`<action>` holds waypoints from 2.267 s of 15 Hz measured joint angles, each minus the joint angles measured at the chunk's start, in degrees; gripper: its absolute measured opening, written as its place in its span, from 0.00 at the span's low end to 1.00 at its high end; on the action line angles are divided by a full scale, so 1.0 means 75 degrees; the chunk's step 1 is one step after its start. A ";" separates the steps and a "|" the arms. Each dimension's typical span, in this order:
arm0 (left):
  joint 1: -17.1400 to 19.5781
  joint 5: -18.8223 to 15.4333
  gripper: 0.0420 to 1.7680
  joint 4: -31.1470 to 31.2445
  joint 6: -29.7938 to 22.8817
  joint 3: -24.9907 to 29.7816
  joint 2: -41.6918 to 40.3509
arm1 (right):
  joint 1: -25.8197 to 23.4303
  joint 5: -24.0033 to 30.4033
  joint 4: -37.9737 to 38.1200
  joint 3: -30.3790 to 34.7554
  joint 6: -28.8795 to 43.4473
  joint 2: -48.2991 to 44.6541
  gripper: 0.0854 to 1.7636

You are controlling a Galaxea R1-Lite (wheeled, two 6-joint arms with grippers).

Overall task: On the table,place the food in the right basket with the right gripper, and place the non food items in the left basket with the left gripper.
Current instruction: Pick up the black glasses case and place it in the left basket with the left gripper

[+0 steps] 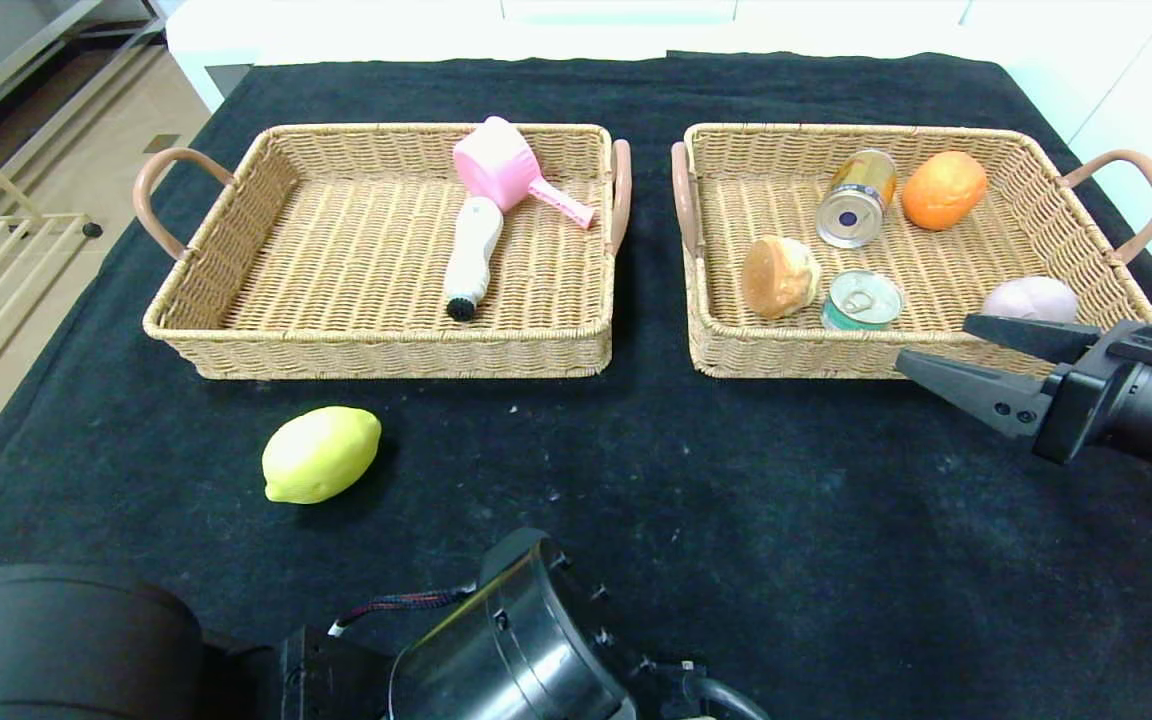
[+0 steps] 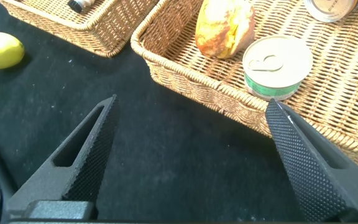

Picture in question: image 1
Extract thin braided left arm cable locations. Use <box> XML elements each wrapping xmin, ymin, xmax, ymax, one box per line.
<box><xmin>328</xmin><ymin>586</ymin><xmax>479</xmax><ymax>638</ymax></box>

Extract pink plastic scoop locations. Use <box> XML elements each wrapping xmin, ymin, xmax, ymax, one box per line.
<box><xmin>453</xmin><ymin>116</ymin><xmax>597</xmax><ymax>229</ymax></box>

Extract yellow lemon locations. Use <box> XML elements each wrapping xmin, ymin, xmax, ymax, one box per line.
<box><xmin>261</xmin><ymin>405</ymin><xmax>383</xmax><ymax>504</ymax></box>

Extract brown cream puff bread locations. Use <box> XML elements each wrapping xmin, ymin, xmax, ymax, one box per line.
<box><xmin>742</xmin><ymin>235</ymin><xmax>823</xmax><ymax>319</ymax></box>

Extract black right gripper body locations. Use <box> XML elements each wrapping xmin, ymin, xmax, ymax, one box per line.
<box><xmin>1032</xmin><ymin>319</ymin><xmax>1152</xmax><ymax>485</ymax></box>

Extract woven wicker basket with handles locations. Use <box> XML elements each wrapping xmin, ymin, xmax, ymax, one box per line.
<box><xmin>671</xmin><ymin>122</ymin><xmax>1152</xmax><ymax>381</ymax></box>
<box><xmin>134</xmin><ymin>122</ymin><xmax>633</xmax><ymax>381</ymax></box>

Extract green pull-tab tin can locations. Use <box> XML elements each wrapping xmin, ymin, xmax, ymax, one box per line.
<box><xmin>821</xmin><ymin>270</ymin><xmax>905</xmax><ymax>331</ymax></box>

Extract orange fruit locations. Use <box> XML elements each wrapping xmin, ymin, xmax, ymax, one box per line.
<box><xmin>901</xmin><ymin>150</ymin><xmax>989</xmax><ymax>231</ymax></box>

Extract golden drink can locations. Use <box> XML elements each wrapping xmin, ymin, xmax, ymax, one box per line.
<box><xmin>816</xmin><ymin>148</ymin><xmax>899</xmax><ymax>249</ymax></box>

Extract pale pink round bun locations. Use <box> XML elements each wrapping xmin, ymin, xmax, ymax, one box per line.
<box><xmin>981</xmin><ymin>275</ymin><xmax>1079</xmax><ymax>325</ymax></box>

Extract black table cloth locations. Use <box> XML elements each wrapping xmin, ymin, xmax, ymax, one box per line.
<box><xmin>0</xmin><ymin>52</ymin><xmax>1152</xmax><ymax>720</ymax></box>

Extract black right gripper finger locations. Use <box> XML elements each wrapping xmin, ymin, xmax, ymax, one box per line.
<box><xmin>962</xmin><ymin>313</ymin><xmax>1103</xmax><ymax>365</ymax></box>
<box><xmin>894</xmin><ymin>348</ymin><xmax>1055</xmax><ymax>439</ymax></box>

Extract beige wooden rack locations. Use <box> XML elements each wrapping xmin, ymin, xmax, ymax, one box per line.
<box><xmin>0</xmin><ymin>115</ymin><xmax>105</xmax><ymax>421</ymax></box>

